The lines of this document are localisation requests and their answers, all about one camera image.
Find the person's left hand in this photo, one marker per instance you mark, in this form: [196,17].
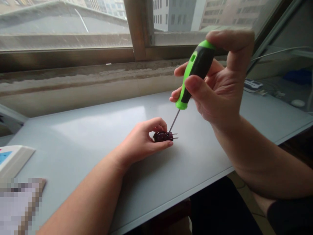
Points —
[139,140]

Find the person's right hand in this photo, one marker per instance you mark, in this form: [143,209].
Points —
[220,88]

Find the dark plug with metal prongs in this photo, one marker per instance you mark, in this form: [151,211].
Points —
[163,137]

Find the green and black screwdriver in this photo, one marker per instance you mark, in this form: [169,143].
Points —
[193,76]

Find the white power strip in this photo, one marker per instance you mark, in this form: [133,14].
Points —
[253,85]

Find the small white round object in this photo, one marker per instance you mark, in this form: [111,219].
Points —
[297,102]

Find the person's legs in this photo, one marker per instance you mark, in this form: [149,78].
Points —
[234,210]

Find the white flat box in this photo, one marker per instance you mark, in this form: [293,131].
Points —
[13,159]

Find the window with brown frame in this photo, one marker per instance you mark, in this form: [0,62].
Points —
[122,31]

